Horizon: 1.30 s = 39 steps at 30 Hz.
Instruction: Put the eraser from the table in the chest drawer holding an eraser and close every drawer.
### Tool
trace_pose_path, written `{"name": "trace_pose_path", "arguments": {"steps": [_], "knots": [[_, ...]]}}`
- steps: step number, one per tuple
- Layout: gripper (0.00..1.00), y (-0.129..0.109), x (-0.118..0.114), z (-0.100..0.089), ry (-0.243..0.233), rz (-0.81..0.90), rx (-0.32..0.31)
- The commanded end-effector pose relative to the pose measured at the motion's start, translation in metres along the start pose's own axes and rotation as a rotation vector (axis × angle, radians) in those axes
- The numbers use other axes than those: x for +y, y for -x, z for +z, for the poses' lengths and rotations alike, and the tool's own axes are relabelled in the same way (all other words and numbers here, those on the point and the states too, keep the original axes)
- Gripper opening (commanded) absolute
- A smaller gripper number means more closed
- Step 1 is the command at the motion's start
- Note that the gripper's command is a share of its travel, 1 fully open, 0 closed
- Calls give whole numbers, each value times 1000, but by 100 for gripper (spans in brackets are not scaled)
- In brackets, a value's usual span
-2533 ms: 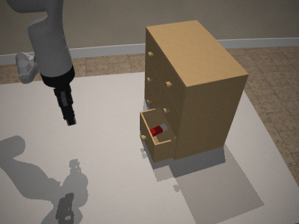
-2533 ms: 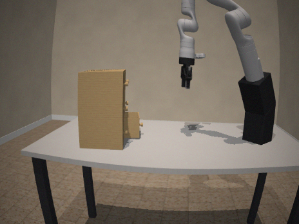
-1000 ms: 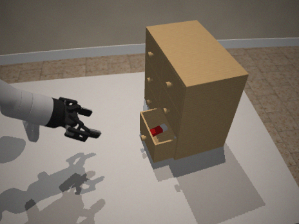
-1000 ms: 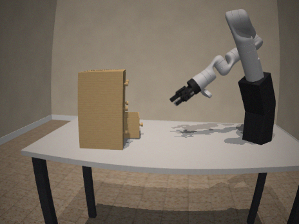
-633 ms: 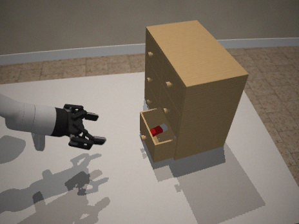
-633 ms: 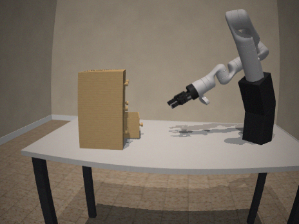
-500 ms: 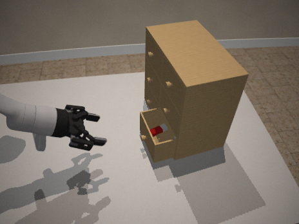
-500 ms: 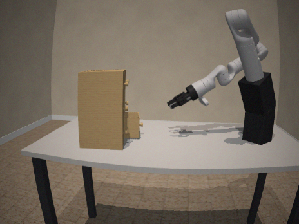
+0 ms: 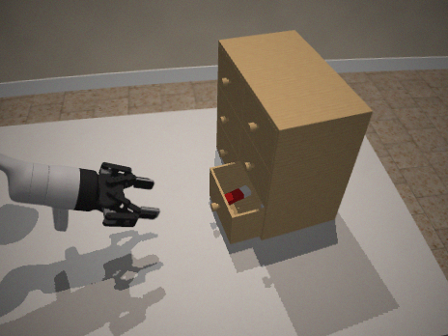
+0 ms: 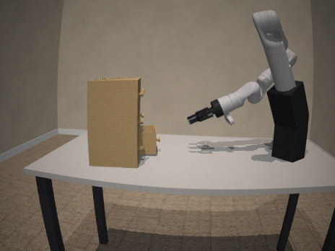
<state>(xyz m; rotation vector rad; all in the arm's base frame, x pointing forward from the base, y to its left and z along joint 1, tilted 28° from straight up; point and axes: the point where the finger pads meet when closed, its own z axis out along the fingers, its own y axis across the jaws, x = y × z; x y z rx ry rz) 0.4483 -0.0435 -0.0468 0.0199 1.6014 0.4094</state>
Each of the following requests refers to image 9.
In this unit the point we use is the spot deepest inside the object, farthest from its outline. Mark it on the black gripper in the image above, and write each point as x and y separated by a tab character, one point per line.
98	191

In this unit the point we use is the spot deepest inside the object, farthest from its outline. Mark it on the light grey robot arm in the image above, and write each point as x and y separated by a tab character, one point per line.
39	184

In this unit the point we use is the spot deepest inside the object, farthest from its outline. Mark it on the tan wooden chest of drawers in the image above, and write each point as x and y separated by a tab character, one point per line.
320	120

